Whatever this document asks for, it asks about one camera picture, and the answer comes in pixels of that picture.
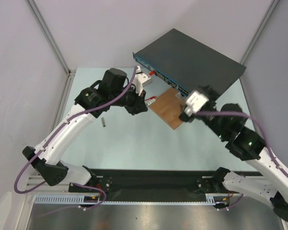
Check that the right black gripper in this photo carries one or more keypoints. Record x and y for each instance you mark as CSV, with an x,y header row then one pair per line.
x,y
207,93

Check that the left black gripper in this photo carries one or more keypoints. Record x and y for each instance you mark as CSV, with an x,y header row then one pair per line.
x,y
138,105

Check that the silver SFP module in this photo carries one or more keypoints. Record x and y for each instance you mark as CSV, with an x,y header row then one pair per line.
x,y
149,102
103,122

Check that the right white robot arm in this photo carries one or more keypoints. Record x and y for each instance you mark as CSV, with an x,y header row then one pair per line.
x,y
245,144

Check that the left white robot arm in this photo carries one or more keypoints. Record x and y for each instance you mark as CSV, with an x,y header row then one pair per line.
x,y
114,89

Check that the wooden board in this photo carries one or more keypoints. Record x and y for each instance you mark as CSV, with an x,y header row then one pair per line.
x,y
168,106

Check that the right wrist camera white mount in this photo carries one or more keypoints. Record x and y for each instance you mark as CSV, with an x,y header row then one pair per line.
x,y
194,102

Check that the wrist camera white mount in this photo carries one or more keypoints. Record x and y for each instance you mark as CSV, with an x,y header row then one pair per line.
x,y
140,80
194,102

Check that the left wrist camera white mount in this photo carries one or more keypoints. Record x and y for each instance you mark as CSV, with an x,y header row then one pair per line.
x,y
140,80

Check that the black network switch blue front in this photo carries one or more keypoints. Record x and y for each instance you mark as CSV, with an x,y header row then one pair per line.
x,y
189,65

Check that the left aluminium frame post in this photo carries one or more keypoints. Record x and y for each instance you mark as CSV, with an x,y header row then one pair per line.
x,y
33,7

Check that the aluminium frame post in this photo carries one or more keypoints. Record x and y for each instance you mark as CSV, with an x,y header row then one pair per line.
x,y
33,7
260,29

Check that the slotted cable duct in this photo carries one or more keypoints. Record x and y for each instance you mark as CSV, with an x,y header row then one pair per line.
x,y
86,200

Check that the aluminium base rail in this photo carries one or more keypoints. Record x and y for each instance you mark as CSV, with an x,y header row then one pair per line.
x,y
35,180

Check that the right aluminium frame post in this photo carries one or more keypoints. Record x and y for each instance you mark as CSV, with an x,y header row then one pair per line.
x,y
260,29

